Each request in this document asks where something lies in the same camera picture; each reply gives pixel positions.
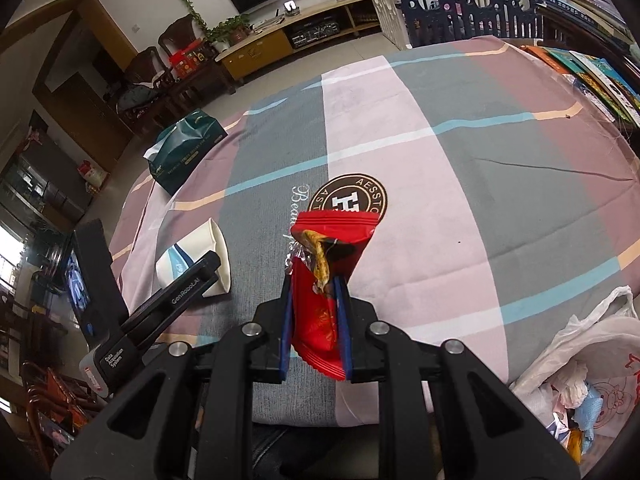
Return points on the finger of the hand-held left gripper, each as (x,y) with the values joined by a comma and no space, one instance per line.
(175,295)
(102,280)

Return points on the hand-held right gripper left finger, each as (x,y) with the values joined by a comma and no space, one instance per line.
(285,340)

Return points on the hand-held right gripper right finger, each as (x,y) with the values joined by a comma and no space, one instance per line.
(345,345)

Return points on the red snack wrapper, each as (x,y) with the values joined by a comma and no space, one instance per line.
(315,330)

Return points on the striped paper cup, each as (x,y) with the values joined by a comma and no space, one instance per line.
(190,250)

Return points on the white trash bin with bag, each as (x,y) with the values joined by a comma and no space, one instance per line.
(610,340)

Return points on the red white bag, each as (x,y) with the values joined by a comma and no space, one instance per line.
(92,174)

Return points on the green tissue pack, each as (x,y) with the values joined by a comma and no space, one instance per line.
(185,150)

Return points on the dark wooden armchair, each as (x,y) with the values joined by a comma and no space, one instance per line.
(145,115)
(175,30)

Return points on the dark bag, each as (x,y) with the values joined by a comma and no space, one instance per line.
(137,97)

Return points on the plaid pink grey blanket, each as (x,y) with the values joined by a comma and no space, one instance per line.
(450,185)

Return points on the wooden door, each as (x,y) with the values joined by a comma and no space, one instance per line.
(75,85)

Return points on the red gift box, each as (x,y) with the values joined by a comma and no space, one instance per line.
(190,60)

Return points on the yellow wooden television cabinet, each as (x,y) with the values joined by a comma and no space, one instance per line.
(260,52)

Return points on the potted green plant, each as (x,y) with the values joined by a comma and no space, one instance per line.
(230,30)

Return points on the black audio amplifier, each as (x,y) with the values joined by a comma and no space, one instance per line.
(315,35)

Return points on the small desktop device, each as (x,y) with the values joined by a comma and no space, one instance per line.
(291,7)

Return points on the white plastic chair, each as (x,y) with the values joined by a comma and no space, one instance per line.
(385,10)

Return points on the orange book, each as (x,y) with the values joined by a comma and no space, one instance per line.
(542,55)

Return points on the dark blue baby fence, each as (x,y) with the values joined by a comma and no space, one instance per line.
(475,5)

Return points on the stack of colourful books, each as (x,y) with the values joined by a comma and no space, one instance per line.
(605,80)

